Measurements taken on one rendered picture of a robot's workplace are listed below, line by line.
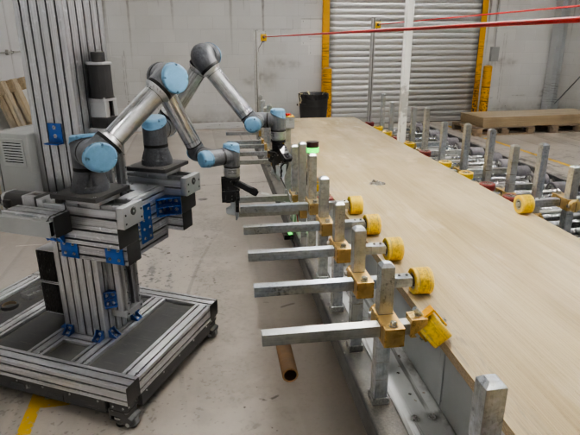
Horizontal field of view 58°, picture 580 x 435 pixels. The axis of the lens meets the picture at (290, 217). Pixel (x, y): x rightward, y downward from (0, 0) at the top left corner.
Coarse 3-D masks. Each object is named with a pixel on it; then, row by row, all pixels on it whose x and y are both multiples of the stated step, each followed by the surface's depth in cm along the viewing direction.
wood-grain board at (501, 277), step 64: (320, 128) 443; (384, 192) 256; (448, 192) 255; (448, 256) 180; (512, 256) 180; (576, 256) 180; (448, 320) 139; (512, 320) 139; (576, 320) 139; (512, 384) 114; (576, 384) 114
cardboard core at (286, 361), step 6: (276, 348) 279; (282, 348) 273; (288, 348) 274; (282, 354) 269; (288, 354) 268; (282, 360) 264; (288, 360) 263; (294, 360) 268; (282, 366) 261; (288, 366) 258; (294, 366) 259; (282, 372) 257; (288, 372) 265; (294, 372) 262; (288, 378) 260; (294, 378) 258
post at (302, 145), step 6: (300, 144) 240; (300, 150) 241; (300, 156) 242; (300, 162) 242; (300, 168) 243; (300, 174) 244; (300, 180) 245; (300, 186) 246; (300, 192) 247; (300, 198) 248
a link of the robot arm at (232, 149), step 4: (224, 144) 231; (228, 144) 230; (232, 144) 230; (236, 144) 231; (224, 148) 230; (228, 148) 230; (232, 148) 230; (236, 148) 231; (228, 152) 230; (232, 152) 230; (236, 152) 231; (228, 156) 229; (232, 156) 231; (236, 156) 232; (228, 160) 230; (232, 160) 231; (236, 160) 233; (228, 164) 232; (232, 164) 232; (236, 164) 233; (228, 168) 233; (232, 168) 233
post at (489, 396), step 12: (480, 384) 79; (492, 384) 77; (504, 384) 78; (480, 396) 79; (492, 396) 77; (504, 396) 78; (480, 408) 79; (492, 408) 78; (504, 408) 78; (480, 420) 79; (492, 420) 79; (468, 432) 83; (480, 432) 79; (492, 432) 80
